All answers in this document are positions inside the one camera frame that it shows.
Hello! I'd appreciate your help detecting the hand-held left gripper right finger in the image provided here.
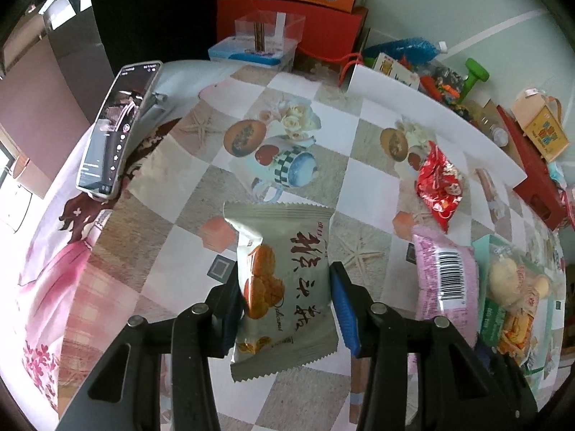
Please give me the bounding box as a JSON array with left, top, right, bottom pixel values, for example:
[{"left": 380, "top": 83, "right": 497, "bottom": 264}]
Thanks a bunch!
[{"left": 329, "top": 261, "right": 538, "bottom": 431}]

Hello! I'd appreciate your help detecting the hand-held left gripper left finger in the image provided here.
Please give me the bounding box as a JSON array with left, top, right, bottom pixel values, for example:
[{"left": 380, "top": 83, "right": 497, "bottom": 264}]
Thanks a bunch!
[{"left": 56, "top": 273, "right": 244, "bottom": 431}]

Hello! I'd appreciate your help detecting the beige pastry packet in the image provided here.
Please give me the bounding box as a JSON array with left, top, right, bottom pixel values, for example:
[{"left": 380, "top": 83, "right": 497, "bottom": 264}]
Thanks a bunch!
[{"left": 223, "top": 201, "right": 340, "bottom": 383}]

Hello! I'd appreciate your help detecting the yellow jelly cup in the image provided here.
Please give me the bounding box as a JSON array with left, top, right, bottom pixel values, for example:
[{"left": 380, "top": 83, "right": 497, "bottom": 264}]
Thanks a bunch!
[{"left": 487, "top": 254, "right": 524, "bottom": 307}]

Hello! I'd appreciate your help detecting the green clear snack packet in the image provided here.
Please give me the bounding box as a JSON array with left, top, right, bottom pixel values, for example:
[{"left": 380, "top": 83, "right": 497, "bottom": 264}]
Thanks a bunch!
[{"left": 471, "top": 233, "right": 566, "bottom": 388}]

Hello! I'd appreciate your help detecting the pink snack packet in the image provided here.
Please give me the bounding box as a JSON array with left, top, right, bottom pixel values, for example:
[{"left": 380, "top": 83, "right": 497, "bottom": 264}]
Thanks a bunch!
[{"left": 412, "top": 226, "right": 480, "bottom": 347}]

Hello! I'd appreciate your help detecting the red candy bag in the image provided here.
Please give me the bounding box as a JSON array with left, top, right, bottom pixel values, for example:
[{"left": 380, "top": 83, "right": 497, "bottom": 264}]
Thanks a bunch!
[{"left": 415, "top": 141, "right": 466, "bottom": 235}]

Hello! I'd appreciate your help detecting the golden yellow snack packet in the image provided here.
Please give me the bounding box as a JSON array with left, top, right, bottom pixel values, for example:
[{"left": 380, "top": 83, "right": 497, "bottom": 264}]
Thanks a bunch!
[{"left": 496, "top": 307, "right": 538, "bottom": 359}]

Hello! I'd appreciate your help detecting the pink printed cloth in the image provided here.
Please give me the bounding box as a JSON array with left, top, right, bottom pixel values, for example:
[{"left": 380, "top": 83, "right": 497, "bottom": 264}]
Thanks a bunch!
[{"left": 8, "top": 112, "right": 181, "bottom": 419}]

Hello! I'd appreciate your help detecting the smartphone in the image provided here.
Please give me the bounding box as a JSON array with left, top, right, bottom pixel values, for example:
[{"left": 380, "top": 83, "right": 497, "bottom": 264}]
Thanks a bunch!
[{"left": 76, "top": 60, "right": 164, "bottom": 201}]

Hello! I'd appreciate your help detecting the red cardboard box with cutout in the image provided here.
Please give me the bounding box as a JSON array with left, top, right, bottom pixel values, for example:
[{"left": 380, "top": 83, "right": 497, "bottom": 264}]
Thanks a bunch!
[{"left": 495, "top": 105, "right": 569, "bottom": 231}]

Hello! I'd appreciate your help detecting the clear plastic bottle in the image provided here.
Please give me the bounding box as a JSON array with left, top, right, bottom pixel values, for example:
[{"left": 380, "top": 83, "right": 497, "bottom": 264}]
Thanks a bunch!
[{"left": 471, "top": 107, "right": 509, "bottom": 145}]

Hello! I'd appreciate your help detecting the colourful toy pack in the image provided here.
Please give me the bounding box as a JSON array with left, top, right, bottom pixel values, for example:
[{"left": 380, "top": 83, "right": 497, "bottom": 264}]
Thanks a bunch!
[{"left": 421, "top": 65, "right": 469, "bottom": 109}]

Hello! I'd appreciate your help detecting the small card box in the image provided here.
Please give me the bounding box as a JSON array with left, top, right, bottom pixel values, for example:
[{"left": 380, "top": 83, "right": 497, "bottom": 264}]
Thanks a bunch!
[{"left": 372, "top": 52, "right": 421, "bottom": 89}]

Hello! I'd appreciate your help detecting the blue tissue box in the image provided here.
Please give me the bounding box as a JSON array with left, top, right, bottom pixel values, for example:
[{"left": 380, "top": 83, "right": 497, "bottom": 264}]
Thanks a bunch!
[{"left": 207, "top": 36, "right": 300, "bottom": 71}]

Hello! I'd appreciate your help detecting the yellow cardboard box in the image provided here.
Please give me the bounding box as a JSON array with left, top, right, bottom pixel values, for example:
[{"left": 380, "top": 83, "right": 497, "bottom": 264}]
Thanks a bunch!
[{"left": 509, "top": 89, "right": 571, "bottom": 163}]

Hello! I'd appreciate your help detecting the green dumbbell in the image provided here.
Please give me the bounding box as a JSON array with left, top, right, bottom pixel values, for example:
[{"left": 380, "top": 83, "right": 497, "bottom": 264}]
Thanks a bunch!
[{"left": 457, "top": 57, "right": 491, "bottom": 100}]

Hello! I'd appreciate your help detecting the blue bottle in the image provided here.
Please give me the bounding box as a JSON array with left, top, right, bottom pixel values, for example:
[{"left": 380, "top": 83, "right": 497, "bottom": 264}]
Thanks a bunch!
[{"left": 363, "top": 36, "right": 450, "bottom": 69}]

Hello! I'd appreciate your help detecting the large red box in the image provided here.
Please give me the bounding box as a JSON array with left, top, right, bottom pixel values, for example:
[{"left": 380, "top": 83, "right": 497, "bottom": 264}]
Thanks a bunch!
[{"left": 216, "top": 0, "right": 369, "bottom": 73}]

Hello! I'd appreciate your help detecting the brown cabinet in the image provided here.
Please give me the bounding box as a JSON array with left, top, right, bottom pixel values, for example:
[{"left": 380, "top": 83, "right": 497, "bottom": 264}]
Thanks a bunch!
[{"left": 0, "top": 38, "right": 91, "bottom": 199}]

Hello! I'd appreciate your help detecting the clear plastic box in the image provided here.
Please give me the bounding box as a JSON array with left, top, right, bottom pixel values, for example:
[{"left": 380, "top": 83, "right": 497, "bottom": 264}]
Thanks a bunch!
[{"left": 234, "top": 11, "right": 307, "bottom": 51}]

